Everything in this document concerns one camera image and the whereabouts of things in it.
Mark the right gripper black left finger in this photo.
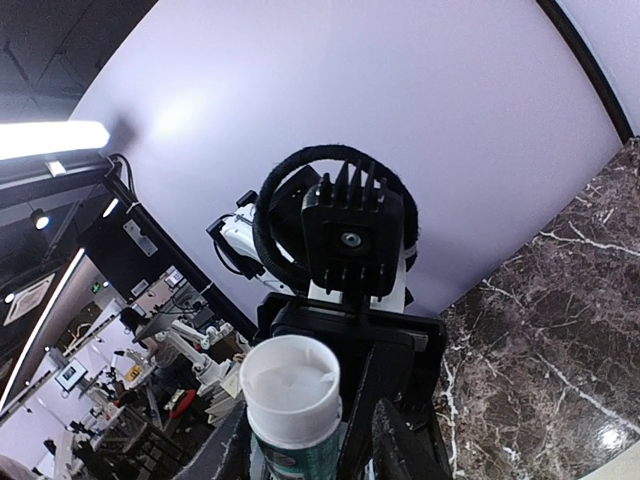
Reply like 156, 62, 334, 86
177, 401, 250, 480

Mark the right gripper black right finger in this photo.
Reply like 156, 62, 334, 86
371, 399, 451, 480

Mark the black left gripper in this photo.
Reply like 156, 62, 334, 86
254, 293, 446, 479

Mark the green white glue stick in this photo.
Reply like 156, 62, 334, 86
239, 335, 342, 479

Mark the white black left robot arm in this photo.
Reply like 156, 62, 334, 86
210, 145, 451, 479

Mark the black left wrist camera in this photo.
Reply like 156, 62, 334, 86
301, 161, 404, 302

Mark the black right corner frame post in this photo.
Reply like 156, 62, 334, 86
535, 0, 635, 144

